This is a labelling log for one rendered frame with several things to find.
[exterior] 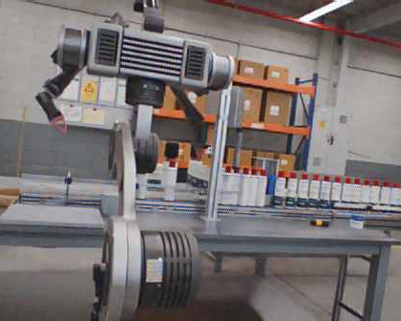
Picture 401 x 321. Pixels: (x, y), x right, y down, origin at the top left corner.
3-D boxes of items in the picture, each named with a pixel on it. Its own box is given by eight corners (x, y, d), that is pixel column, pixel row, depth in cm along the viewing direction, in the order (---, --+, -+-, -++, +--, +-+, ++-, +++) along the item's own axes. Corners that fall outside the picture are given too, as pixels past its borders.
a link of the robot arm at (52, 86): (107, 17, 170) (125, 36, 173) (110, 17, 176) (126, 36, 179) (40, 84, 178) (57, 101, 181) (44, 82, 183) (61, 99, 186)
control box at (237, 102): (242, 128, 205) (245, 92, 204) (235, 126, 188) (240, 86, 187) (222, 126, 207) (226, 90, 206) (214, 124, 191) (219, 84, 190)
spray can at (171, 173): (172, 200, 204) (176, 160, 203) (174, 202, 199) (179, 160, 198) (161, 199, 202) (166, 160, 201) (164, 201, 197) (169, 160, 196)
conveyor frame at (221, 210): (321, 217, 236) (322, 209, 236) (332, 221, 226) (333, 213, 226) (21, 199, 184) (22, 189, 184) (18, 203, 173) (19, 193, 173)
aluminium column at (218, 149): (212, 217, 195) (228, 81, 192) (216, 219, 191) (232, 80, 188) (203, 217, 194) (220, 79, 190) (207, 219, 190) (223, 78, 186)
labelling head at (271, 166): (264, 202, 235) (270, 159, 234) (275, 205, 223) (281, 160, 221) (243, 201, 231) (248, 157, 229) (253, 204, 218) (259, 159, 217)
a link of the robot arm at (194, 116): (151, 66, 185) (168, 52, 187) (146, 63, 189) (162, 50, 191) (192, 130, 212) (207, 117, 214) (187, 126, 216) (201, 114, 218)
